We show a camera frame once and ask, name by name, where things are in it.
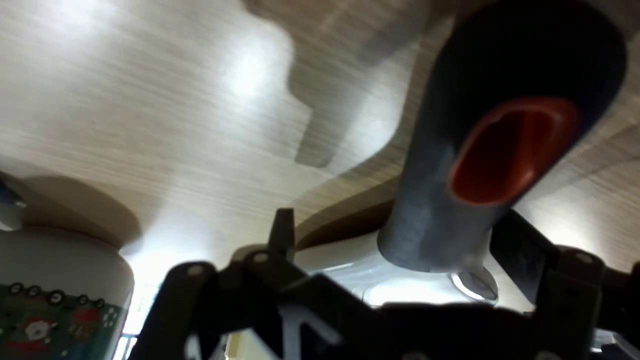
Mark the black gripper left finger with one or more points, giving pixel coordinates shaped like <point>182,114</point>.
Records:
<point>201,312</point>

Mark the small dark bowl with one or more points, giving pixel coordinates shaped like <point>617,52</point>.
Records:
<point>61,293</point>

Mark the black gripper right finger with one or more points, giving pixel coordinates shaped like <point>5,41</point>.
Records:
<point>566,293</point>

